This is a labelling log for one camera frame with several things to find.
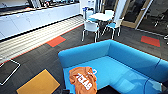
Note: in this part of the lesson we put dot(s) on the black lounge chair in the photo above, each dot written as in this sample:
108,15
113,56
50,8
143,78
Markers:
160,20

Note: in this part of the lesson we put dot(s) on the white kitchen counter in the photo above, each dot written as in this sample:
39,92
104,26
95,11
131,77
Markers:
33,20

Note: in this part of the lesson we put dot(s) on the white rectangular table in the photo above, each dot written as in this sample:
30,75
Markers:
100,16

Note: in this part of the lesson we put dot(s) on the white chair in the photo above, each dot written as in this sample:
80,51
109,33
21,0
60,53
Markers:
115,25
109,12
89,13
90,26

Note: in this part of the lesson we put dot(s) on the orange printed hoodie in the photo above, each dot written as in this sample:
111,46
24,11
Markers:
83,80

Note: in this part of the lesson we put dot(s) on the wood framed glass door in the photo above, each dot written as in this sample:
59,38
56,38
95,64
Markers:
108,5

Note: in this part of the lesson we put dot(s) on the dark framed door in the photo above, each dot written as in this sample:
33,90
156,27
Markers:
135,13

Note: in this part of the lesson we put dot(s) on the blue sofa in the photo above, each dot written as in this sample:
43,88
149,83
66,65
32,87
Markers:
133,56

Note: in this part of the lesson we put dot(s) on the white metal frame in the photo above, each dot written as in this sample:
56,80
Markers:
165,37

